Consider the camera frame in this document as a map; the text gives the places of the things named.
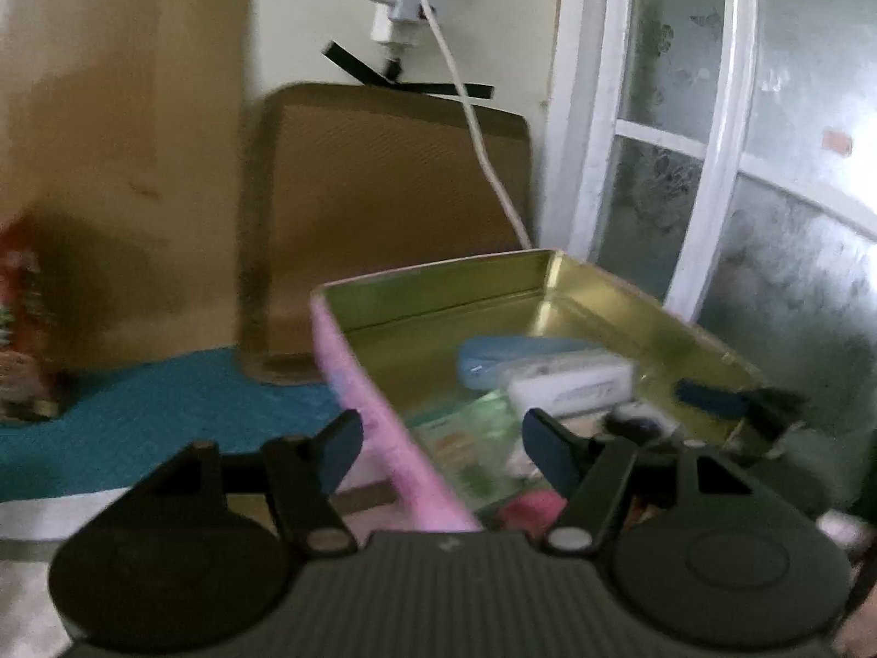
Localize white small box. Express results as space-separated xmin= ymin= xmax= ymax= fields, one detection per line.
xmin=505 ymin=349 xmax=636 ymax=421

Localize teal towel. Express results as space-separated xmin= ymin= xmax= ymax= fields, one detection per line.
xmin=0 ymin=346 xmax=347 ymax=504

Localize green packet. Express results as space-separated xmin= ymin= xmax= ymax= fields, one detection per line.
xmin=409 ymin=390 xmax=532 ymax=512

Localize black tape strips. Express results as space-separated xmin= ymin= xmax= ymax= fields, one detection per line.
xmin=322 ymin=41 xmax=496 ymax=101

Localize brown board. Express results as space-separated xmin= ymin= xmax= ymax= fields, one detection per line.
xmin=236 ymin=82 xmax=537 ymax=385

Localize pink soft item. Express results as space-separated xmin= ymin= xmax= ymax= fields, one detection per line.
xmin=497 ymin=490 xmax=571 ymax=537

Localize white cable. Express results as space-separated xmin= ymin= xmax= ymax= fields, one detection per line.
xmin=334 ymin=0 xmax=536 ymax=251

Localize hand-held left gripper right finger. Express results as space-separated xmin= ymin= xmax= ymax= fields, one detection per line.
xmin=521 ymin=407 xmax=783 ymax=556

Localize red snack box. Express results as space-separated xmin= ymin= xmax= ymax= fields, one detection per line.
xmin=0 ymin=215 xmax=66 ymax=422

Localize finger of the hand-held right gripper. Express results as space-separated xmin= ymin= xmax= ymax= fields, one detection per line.
xmin=674 ymin=378 xmax=807 ymax=444

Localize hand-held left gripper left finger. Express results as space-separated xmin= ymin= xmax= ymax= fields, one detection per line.
xmin=133 ymin=409 xmax=365 ymax=559

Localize white window frame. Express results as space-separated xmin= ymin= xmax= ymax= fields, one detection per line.
xmin=538 ymin=0 xmax=877 ymax=330

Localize wooden headboard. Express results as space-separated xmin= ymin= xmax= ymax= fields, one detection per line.
xmin=0 ymin=0 xmax=256 ymax=372

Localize white charger plug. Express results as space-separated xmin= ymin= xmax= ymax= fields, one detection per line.
xmin=370 ymin=0 xmax=424 ymax=50

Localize pink tin box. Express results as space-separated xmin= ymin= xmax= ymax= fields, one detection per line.
xmin=310 ymin=248 xmax=770 ymax=537

